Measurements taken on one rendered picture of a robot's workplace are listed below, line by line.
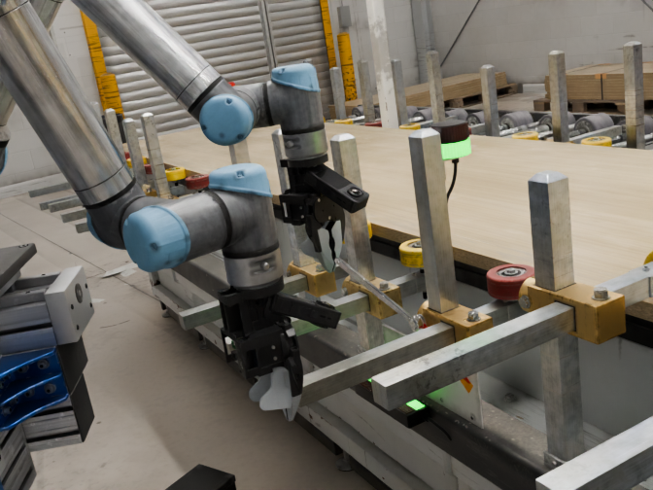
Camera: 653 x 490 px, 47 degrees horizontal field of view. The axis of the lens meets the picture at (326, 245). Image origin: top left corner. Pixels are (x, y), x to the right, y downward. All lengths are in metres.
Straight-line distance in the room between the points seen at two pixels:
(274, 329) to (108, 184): 0.28
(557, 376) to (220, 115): 0.60
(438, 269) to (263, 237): 0.34
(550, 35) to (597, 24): 0.69
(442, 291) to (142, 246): 0.51
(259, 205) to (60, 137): 0.25
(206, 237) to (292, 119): 0.41
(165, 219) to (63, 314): 0.43
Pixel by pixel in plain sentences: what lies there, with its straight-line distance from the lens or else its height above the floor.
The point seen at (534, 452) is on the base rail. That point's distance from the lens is 1.17.
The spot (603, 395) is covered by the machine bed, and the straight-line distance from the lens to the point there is 1.35.
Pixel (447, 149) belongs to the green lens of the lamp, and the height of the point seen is 1.13.
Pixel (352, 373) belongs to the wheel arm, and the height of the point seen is 0.85.
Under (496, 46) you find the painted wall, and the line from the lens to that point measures 10.82.
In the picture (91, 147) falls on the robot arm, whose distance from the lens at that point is 0.97.
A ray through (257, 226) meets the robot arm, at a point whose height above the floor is 1.11.
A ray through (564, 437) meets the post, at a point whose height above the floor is 0.76.
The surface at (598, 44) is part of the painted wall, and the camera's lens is 9.80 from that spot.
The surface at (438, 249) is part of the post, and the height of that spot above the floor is 0.98.
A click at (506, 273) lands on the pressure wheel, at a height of 0.91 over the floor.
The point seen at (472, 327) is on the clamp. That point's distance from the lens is 1.17.
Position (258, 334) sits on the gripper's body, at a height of 0.96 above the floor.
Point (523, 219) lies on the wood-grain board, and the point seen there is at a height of 0.90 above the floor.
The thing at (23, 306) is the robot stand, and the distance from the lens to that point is 1.30.
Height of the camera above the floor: 1.34
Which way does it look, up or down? 17 degrees down
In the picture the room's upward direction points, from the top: 9 degrees counter-clockwise
